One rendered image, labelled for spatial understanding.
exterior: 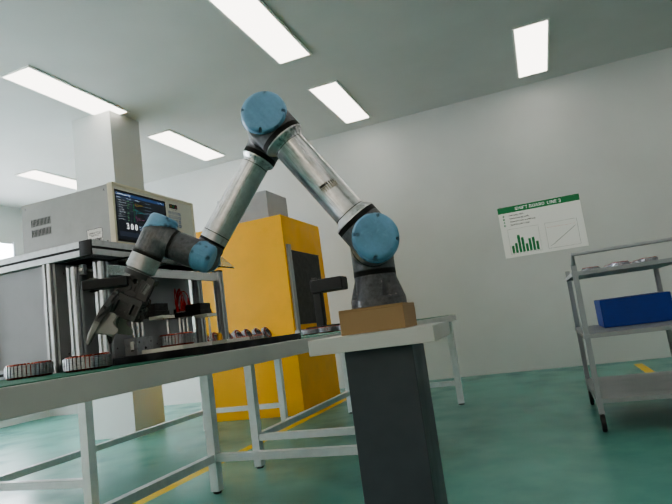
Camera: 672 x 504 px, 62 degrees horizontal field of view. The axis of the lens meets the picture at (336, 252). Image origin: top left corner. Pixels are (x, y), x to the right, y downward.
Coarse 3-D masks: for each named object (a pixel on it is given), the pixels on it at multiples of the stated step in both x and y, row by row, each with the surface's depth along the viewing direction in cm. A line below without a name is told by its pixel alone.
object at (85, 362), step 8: (104, 352) 135; (64, 360) 132; (72, 360) 131; (80, 360) 131; (88, 360) 131; (96, 360) 132; (104, 360) 134; (112, 360) 137; (64, 368) 132; (72, 368) 130; (80, 368) 130; (88, 368) 131; (96, 368) 132
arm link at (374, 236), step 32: (256, 96) 139; (256, 128) 137; (288, 128) 139; (288, 160) 140; (320, 160) 140; (320, 192) 139; (352, 192) 140; (352, 224) 136; (384, 224) 134; (384, 256) 134
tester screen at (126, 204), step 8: (120, 192) 179; (120, 200) 178; (128, 200) 182; (136, 200) 186; (144, 200) 189; (120, 208) 178; (128, 208) 181; (136, 208) 185; (144, 208) 189; (152, 208) 193; (160, 208) 197; (120, 216) 177; (128, 216) 180; (136, 216) 184; (144, 216) 188; (120, 224) 176; (144, 224) 187; (136, 232) 183; (136, 240) 182
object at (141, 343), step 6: (150, 336) 179; (126, 342) 174; (138, 342) 173; (144, 342) 176; (150, 342) 179; (126, 348) 174; (138, 348) 173; (144, 348) 176; (150, 348) 178; (126, 354) 174; (132, 354) 173; (138, 354) 173
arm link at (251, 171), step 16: (256, 160) 153; (272, 160) 154; (240, 176) 152; (256, 176) 153; (224, 192) 154; (240, 192) 152; (224, 208) 151; (240, 208) 153; (208, 224) 152; (224, 224) 151; (208, 240) 150; (224, 240) 152; (208, 272) 156
